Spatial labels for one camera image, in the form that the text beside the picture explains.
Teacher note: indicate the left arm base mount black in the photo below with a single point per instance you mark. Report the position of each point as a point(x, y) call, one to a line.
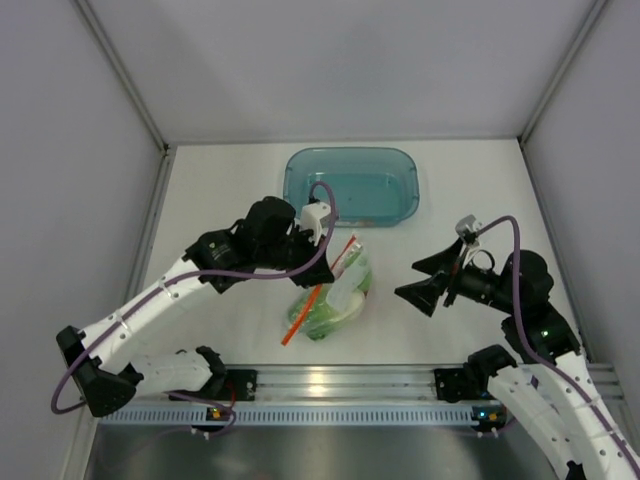
point(235, 385)

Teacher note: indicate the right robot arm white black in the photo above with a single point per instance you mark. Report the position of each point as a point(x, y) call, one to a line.
point(540, 376)

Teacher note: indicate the clear zip bag orange seal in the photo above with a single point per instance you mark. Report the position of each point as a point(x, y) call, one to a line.
point(338, 293)

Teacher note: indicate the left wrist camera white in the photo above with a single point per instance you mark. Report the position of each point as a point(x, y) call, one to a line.
point(314, 218)

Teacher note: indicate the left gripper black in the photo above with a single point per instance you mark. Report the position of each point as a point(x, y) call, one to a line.
point(319, 275)

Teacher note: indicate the aluminium rail frame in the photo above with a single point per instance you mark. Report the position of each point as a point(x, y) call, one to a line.
point(345, 383)

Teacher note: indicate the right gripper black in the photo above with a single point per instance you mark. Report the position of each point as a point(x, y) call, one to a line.
point(425, 294)

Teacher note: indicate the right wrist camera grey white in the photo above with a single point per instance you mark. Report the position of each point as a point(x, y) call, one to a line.
point(467, 230)

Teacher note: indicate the teal plastic bin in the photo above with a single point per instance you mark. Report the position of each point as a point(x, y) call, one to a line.
point(374, 187)

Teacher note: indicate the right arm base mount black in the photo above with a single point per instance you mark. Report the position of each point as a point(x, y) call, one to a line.
point(460, 384)

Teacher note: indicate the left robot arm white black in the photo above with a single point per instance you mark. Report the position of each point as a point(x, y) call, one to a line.
point(105, 359)

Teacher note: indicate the pale green fake cabbage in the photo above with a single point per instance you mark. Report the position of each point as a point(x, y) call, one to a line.
point(322, 319)

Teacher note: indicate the green fake vegetable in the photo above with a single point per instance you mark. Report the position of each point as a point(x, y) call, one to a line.
point(361, 273)

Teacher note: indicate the white slotted cable duct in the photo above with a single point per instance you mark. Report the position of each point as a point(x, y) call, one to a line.
point(258, 415)

